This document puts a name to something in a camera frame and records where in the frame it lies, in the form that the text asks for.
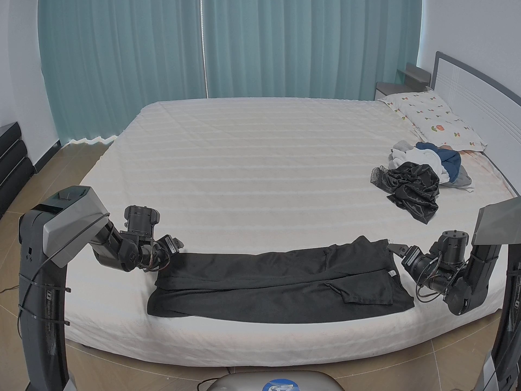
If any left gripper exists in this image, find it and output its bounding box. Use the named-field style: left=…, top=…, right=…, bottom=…
left=158, top=235, right=185, bottom=260

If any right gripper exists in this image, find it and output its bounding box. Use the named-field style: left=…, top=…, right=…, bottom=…
left=401, top=245, right=430, bottom=278

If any black T-shirt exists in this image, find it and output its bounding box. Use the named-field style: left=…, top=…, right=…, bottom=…
left=147, top=236, right=415, bottom=325

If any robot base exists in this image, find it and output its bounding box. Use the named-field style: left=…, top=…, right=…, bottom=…
left=209, top=371, right=340, bottom=391

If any bed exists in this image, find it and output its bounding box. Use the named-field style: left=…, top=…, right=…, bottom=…
left=61, top=51, right=521, bottom=370

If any black satin garment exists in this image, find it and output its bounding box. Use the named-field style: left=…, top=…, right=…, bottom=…
left=370, top=163, right=441, bottom=225

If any white garment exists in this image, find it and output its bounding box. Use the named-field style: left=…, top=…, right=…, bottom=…
left=387, top=149, right=448, bottom=186

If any dark blue garment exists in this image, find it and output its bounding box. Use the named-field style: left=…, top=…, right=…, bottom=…
left=415, top=141, right=462, bottom=184

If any white printed pillow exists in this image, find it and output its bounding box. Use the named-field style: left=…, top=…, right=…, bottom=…
left=378, top=90, right=488, bottom=152

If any grey bedside table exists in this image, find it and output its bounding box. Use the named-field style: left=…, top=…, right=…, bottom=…
left=374, top=64, right=431, bottom=101

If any black chest of drawers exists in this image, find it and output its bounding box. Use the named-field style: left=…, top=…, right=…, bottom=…
left=0, top=122, right=36, bottom=215

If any blue-green curtain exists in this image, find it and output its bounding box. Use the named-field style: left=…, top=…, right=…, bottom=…
left=201, top=0, right=424, bottom=101
left=39, top=0, right=209, bottom=143

